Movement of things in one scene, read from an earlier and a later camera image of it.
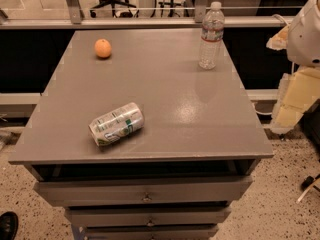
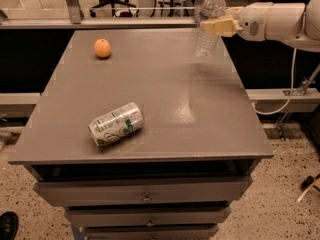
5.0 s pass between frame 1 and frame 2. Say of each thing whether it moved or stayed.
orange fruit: stayed
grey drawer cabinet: stayed
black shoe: stayed
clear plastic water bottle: moved
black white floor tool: stayed
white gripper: moved
